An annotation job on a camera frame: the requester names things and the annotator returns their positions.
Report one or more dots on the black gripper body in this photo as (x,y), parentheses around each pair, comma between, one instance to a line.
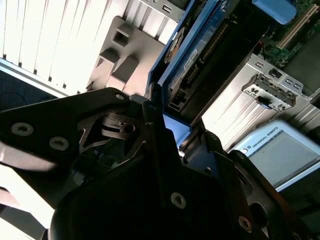
(112,212)

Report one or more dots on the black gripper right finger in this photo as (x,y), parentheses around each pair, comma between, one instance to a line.
(225,175)

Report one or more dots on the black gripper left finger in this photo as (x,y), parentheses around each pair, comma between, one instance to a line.
(62,117)

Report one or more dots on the hard disk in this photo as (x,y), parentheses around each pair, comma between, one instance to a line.
(200,47)

